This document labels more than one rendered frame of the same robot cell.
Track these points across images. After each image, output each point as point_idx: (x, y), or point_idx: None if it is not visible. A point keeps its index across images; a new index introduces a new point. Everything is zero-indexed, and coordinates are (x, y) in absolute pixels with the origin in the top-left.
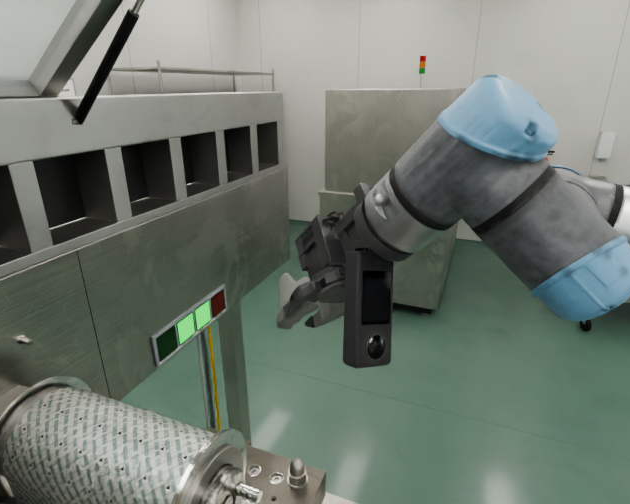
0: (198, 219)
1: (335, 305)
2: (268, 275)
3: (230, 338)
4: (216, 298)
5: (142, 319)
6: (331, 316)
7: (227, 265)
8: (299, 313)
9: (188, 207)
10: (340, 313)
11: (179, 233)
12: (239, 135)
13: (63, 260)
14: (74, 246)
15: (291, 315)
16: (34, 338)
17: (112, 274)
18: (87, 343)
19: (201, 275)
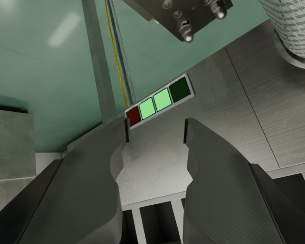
0: (158, 182)
1: (112, 223)
2: (86, 133)
3: (106, 88)
4: (135, 120)
5: (204, 109)
6: (99, 158)
7: (126, 144)
8: (232, 181)
9: (169, 193)
10: (72, 172)
11: (176, 173)
12: (119, 241)
13: (292, 160)
14: (280, 170)
15: (249, 172)
16: None
17: (239, 145)
18: (256, 94)
19: (150, 138)
